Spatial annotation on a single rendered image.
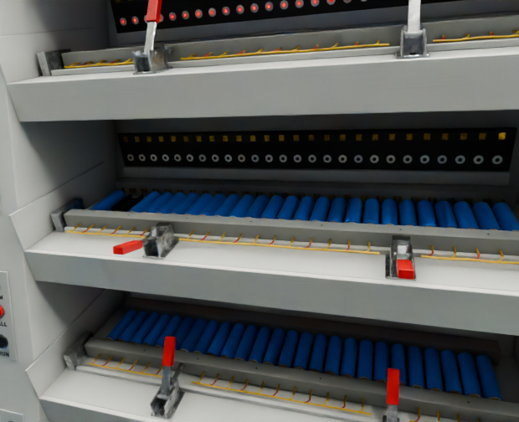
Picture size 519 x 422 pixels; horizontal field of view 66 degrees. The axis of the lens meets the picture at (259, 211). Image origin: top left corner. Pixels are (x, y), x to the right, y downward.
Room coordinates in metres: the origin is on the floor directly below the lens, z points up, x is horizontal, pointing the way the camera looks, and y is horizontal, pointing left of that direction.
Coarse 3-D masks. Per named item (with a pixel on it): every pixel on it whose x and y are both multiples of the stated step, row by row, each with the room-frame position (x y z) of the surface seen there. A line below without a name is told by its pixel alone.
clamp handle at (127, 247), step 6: (156, 228) 0.45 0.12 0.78; (156, 234) 0.45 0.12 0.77; (132, 240) 0.41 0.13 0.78; (138, 240) 0.41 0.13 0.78; (144, 240) 0.42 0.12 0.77; (150, 240) 0.43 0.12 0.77; (156, 240) 0.44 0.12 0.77; (114, 246) 0.38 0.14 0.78; (120, 246) 0.38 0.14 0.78; (126, 246) 0.39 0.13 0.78; (132, 246) 0.40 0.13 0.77; (138, 246) 0.41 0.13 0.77; (114, 252) 0.38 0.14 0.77; (120, 252) 0.38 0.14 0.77; (126, 252) 0.39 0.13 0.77
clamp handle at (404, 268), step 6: (402, 246) 0.37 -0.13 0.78; (402, 252) 0.37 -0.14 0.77; (396, 258) 0.36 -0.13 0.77; (402, 258) 0.35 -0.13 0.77; (408, 258) 0.36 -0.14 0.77; (396, 264) 0.34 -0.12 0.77; (402, 264) 0.32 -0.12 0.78; (408, 264) 0.32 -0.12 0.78; (402, 270) 0.31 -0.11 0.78; (408, 270) 0.31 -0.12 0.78; (402, 276) 0.31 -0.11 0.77; (408, 276) 0.31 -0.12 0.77
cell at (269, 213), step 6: (276, 198) 0.52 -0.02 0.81; (282, 198) 0.53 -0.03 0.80; (270, 204) 0.51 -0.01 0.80; (276, 204) 0.51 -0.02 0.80; (282, 204) 0.53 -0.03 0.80; (264, 210) 0.50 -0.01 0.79; (270, 210) 0.49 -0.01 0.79; (276, 210) 0.50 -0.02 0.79; (264, 216) 0.48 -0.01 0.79; (270, 216) 0.48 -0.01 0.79; (276, 216) 0.50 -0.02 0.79
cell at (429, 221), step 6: (420, 204) 0.47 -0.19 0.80; (426, 204) 0.47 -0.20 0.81; (432, 204) 0.48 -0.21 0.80; (420, 210) 0.46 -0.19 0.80; (426, 210) 0.45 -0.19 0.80; (432, 210) 0.46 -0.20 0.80; (420, 216) 0.45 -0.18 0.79; (426, 216) 0.44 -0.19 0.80; (432, 216) 0.44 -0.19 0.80; (420, 222) 0.44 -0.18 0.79; (426, 222) 0.43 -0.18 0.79; (432, 222) 0.43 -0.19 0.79
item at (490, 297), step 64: (64, 192) 0.56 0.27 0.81; (64, 256) 0.47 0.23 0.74; (128, 256) 0.45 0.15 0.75; (192, 256) 0.44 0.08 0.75; (256, 256) 0.43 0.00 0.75; (320, 256) 0.42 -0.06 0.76; (384, 256) 0.41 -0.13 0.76; (384, 320) 0.38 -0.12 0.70; (448, 320) 0.36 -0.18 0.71; (512, 320) 0.34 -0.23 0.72
